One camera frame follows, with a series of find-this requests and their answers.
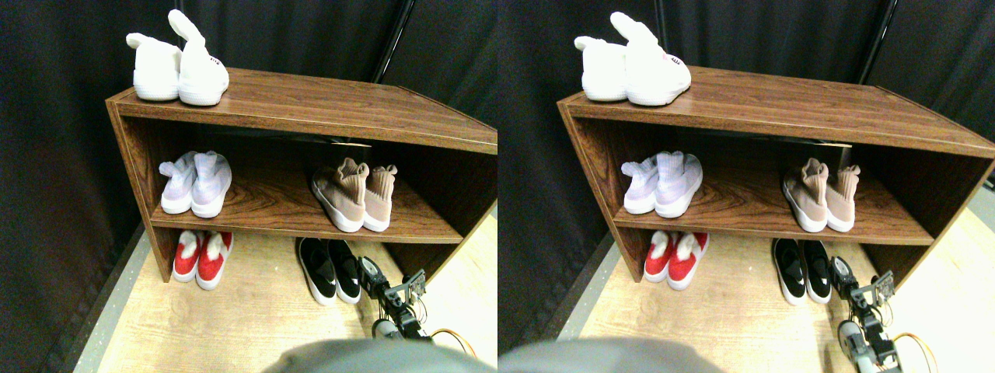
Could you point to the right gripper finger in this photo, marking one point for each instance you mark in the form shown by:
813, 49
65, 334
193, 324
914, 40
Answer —
371, 276
842, 276

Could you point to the black shoe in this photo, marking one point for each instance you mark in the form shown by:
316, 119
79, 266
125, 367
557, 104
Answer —
790, 276
319, 276
346, 273
818, 273

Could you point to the beige shoe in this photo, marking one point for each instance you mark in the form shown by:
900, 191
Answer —
842, 203
807, 198
340, 198
378, 203

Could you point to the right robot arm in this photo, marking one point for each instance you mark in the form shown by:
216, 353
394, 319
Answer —
867, 346
400, 326

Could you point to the red shoe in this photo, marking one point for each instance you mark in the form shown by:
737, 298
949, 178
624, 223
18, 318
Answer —
186, 260
659, 260
214, 264
686, 264

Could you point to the brown shoe rack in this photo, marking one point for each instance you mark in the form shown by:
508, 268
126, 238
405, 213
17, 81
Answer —
326, 105
785, 105

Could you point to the lilac shoe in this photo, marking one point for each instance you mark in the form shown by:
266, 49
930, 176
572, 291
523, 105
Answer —
679, 189
211, 189
179, 190
641, 193

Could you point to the black curtain stand pole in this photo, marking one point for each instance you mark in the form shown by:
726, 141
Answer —
392, 39
877, 39

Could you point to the white shoe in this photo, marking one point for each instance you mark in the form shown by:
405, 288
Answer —
155, 74
602, 74
202, 78
657, 78

